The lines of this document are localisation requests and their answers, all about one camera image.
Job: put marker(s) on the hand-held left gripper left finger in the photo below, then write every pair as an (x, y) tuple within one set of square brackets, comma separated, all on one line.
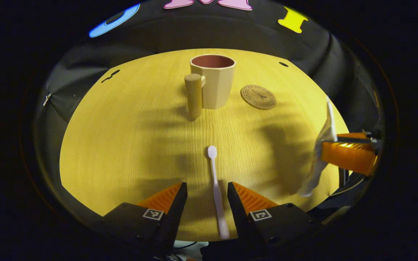
[(176, 217)]

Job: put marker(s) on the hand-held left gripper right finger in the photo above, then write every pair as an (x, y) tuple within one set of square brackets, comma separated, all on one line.
[(238, 214)]

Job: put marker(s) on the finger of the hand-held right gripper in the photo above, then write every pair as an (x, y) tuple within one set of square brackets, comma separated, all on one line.
[(354, 137), (350, 156)]

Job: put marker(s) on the white toothpaste tube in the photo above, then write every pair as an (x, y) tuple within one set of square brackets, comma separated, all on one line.
[(319, 159)]

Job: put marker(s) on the white toothbrush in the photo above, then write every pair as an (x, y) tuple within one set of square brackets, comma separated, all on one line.
[(217, 188)]

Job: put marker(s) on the round cork coaster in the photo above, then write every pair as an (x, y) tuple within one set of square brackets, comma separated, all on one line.
[(258, 97)]

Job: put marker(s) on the black round desk grommet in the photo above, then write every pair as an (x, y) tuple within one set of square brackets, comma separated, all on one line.
[(283, 64)]

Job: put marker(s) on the silver cloth clip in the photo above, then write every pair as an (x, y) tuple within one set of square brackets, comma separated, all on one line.
[(46, 99)]

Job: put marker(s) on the black desk edge bracket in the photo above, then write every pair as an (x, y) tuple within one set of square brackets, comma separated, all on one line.
[(344, 177)]

